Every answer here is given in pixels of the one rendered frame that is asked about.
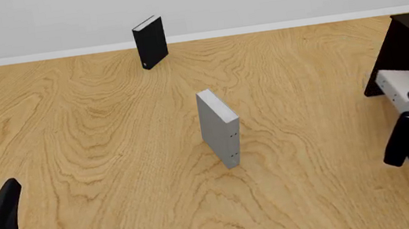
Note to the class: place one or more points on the black hardcover book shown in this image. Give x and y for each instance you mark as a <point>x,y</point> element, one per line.
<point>151,44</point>

